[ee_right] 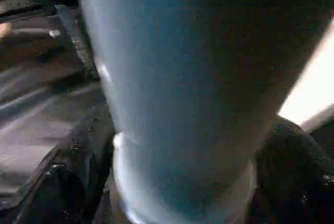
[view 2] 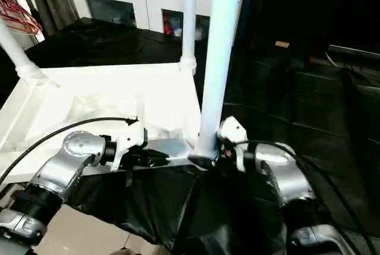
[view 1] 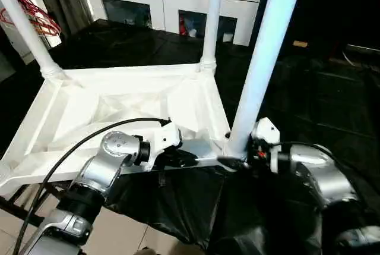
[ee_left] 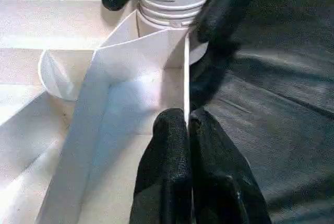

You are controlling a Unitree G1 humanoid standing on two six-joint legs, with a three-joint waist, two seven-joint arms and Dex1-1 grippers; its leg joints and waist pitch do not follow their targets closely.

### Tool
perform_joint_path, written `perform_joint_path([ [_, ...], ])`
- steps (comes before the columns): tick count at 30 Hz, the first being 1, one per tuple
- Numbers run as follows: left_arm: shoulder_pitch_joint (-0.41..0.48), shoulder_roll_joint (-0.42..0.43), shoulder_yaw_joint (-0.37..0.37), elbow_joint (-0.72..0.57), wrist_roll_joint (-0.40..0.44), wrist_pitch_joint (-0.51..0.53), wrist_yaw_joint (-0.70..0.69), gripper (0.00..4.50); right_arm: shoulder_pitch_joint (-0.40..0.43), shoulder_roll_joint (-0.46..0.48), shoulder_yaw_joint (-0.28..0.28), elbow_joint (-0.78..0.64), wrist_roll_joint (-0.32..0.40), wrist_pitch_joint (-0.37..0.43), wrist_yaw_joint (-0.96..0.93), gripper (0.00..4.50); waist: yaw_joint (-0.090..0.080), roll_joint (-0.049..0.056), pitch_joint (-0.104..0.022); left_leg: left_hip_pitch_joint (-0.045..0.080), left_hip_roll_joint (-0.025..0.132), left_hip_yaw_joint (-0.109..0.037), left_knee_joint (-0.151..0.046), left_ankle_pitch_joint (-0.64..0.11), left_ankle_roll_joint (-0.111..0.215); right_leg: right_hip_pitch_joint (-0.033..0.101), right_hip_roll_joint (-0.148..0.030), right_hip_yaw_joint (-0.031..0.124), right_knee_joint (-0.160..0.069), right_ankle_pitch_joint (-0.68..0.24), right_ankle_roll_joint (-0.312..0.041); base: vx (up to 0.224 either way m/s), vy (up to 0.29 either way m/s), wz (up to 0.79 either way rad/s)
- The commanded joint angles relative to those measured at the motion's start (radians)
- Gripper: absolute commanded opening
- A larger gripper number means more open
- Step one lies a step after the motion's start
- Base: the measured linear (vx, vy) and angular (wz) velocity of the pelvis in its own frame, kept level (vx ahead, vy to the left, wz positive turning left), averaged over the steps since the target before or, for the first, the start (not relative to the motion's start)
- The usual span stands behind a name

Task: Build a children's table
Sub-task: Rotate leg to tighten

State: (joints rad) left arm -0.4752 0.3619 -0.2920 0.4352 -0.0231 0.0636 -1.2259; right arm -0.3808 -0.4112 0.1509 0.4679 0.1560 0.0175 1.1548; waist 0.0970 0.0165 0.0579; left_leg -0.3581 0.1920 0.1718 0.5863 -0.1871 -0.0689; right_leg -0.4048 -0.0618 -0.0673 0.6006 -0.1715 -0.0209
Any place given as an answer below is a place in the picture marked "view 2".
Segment long dark bar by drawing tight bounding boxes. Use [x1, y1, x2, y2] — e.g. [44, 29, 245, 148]
[327, 43, 380, 57]

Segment white plastic table top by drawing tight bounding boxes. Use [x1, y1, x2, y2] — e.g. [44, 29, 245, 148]
[0, 62, 215, 185]

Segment black mat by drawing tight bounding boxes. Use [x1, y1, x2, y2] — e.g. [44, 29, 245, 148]
[0, 17, 380, 255]

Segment red wire clothes hangers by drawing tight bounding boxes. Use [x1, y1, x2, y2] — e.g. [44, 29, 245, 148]
[0, 0, 43, 35]

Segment white plastic table leg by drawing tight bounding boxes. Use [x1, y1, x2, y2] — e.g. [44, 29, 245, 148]
[179, 0, 199, 74]
[194, 0, 242, 161]
[0, 15, 41, 78]

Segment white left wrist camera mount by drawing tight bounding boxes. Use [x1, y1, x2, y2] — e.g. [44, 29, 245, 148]
[110, 115, 150, 172]

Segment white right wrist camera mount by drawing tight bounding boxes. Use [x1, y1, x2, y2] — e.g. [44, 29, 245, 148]
[216, 116, 248, 173]

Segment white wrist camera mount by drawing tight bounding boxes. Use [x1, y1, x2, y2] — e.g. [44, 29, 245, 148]
[110, 115, 150, 172]
[216, 116, 248, 173]

